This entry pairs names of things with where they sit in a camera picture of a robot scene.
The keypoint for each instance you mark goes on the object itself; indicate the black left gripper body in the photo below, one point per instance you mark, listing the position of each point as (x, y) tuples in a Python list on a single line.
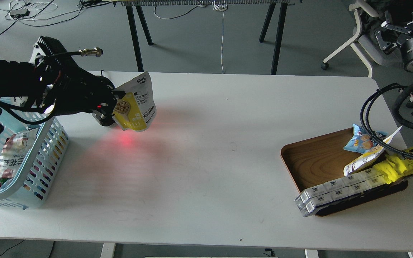
[(69, 88)]

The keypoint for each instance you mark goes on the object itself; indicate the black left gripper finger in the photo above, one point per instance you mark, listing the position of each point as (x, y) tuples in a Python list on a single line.
[(105, 109), (111, 93)]

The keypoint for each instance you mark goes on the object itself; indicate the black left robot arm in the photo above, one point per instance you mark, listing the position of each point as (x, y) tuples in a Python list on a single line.
[(20, 89)]

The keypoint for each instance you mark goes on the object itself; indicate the red white snack bag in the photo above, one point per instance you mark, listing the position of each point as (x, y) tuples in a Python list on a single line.
[(14, 153)]

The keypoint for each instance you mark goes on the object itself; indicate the light blue plastic basket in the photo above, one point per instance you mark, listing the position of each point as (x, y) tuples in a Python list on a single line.
[(30, 157)]

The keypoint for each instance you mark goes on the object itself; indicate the upper clear snack box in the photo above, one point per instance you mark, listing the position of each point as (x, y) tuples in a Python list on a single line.
[(339, 189)]

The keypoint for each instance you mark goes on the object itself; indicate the clear snack box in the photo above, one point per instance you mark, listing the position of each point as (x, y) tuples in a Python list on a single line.
[(341, 205), (339, 189)]

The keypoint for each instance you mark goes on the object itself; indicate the lower clear snack box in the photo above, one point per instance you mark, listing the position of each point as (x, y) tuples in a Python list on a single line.
[(341, 205)]

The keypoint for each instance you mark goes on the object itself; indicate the blue snack bag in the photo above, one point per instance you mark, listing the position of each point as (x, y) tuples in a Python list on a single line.
[(361, 141)]

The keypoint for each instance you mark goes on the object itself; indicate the yellow cartoon snack pack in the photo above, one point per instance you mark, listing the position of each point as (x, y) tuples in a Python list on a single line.
[(395, 168)]

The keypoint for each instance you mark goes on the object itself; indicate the black barcode scanner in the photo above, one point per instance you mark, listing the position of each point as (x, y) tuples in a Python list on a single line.
[(106, 122)]

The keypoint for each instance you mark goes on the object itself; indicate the black table legs right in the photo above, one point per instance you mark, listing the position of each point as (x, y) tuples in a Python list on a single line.
[(279, 31)]

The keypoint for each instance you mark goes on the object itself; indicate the wooden tray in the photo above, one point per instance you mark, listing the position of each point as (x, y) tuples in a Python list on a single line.
[(318, 160)]

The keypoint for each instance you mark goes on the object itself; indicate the white office chair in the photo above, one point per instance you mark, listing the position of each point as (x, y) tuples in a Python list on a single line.
[(370, 40)]

